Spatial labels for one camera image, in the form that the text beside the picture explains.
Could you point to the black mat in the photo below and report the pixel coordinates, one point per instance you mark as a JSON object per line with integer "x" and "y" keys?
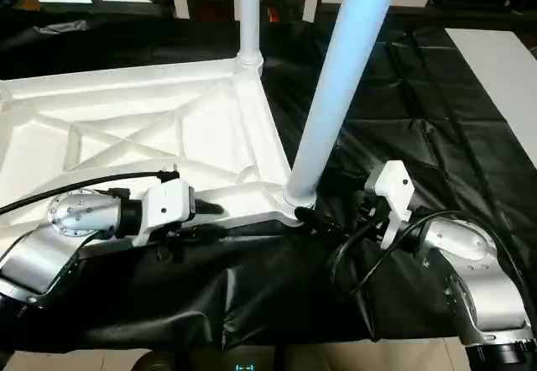
{"x": 403, "y": 136}

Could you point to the grey robot foot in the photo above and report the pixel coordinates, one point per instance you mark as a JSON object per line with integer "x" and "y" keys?
{"x": 176, "y": 361}
{"x": 302, "y": 359}

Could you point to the grey left robot foot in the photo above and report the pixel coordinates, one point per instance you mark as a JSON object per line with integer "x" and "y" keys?
{"x": 176, "y": 361}

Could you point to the white plastic table leg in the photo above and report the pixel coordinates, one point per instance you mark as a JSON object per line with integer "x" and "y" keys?
{"x": 247, "y": 14}
{"x": 340, "y": 77}

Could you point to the grey right robot foot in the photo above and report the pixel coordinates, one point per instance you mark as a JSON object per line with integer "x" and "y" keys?
{"x": 302, "y": 359}

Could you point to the white plastic table top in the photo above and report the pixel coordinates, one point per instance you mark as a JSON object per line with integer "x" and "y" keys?
{"x": 126, "y": 136}

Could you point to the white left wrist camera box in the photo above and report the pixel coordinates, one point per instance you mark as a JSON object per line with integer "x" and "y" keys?
{"x": 166, "y": 205}

